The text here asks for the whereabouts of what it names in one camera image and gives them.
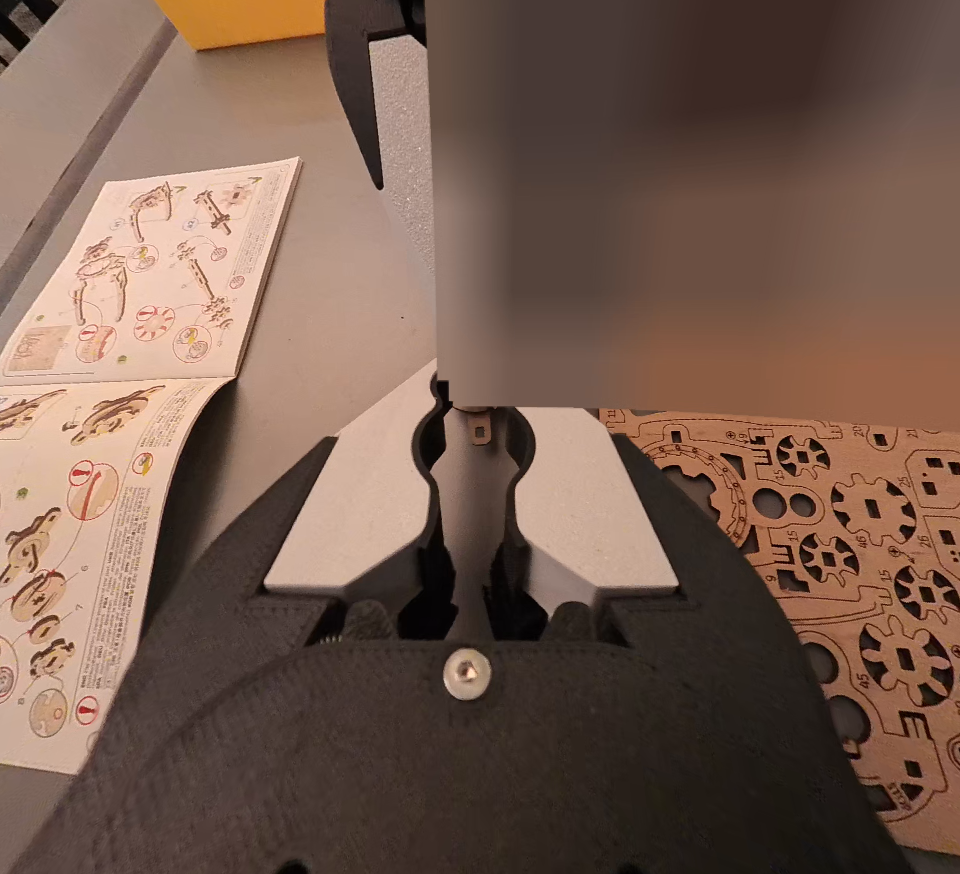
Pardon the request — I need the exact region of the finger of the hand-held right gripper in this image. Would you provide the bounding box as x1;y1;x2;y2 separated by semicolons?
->
367;32;441;384

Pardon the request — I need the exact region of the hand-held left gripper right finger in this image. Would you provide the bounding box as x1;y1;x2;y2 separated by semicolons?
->
508;405;681;607

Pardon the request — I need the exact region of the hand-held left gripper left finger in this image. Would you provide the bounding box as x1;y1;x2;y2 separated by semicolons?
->
262;360;447;599

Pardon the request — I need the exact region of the laser-cut wooden parts sheet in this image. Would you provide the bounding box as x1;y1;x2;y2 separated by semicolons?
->
598;408;960;854

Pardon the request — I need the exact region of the open instruction booklet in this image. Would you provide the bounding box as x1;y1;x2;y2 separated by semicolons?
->
0;156;305;775

